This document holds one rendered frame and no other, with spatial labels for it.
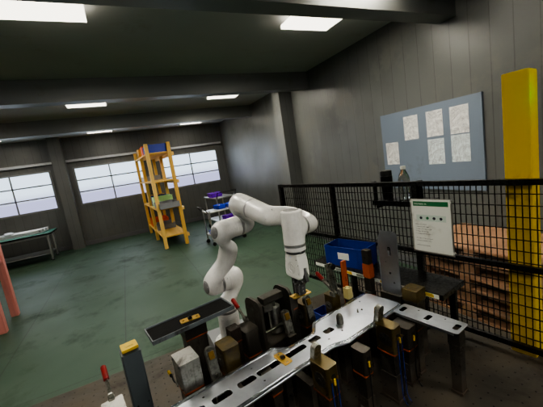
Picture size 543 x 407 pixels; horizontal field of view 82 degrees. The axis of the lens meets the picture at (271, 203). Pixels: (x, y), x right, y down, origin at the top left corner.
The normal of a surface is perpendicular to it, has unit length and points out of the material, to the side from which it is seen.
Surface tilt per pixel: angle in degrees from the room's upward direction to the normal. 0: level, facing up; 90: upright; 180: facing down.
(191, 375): 90
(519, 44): 90
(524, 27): 90
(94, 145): 90
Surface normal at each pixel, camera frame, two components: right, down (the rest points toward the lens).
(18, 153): 0.43, 0.07
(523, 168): -0.80, 0.21
